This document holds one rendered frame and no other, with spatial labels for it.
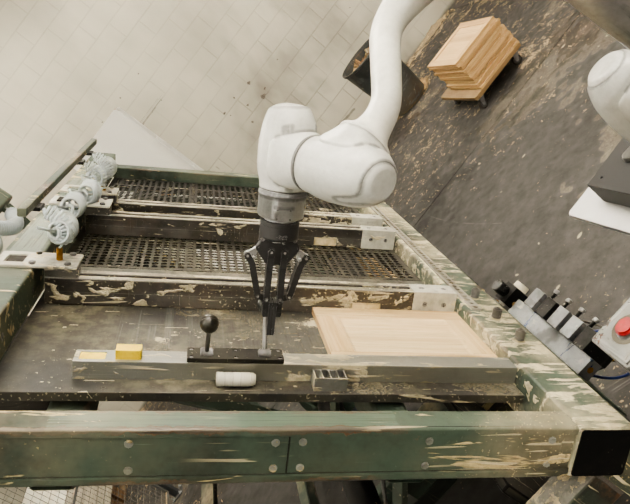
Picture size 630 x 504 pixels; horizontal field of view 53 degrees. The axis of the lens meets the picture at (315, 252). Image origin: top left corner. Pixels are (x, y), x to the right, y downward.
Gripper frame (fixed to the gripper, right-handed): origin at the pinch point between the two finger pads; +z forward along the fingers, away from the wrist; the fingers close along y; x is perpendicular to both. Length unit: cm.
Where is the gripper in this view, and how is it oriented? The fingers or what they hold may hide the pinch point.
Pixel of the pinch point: (270, 316)
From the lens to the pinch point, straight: 127.9
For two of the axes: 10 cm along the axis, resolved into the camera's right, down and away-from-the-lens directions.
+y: 9.8, 0.5, 1.9
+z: -1.1, 9.5, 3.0
